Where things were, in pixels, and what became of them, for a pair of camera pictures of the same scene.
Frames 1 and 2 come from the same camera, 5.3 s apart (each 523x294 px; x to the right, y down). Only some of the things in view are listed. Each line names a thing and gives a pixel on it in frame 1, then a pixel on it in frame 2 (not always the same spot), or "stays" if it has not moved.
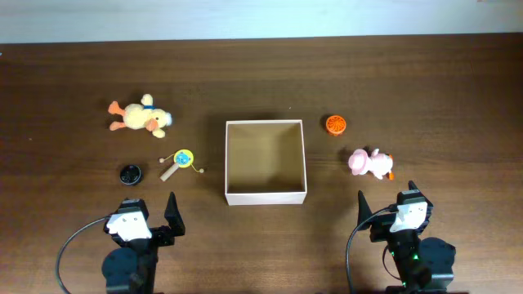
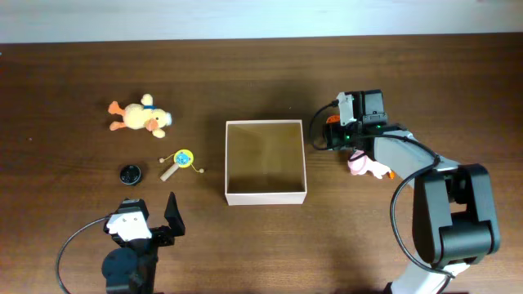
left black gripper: [173, 216] stays
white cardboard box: [265, 162] stays
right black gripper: [380, 225] → [333, 138]
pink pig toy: [359, 162] stays
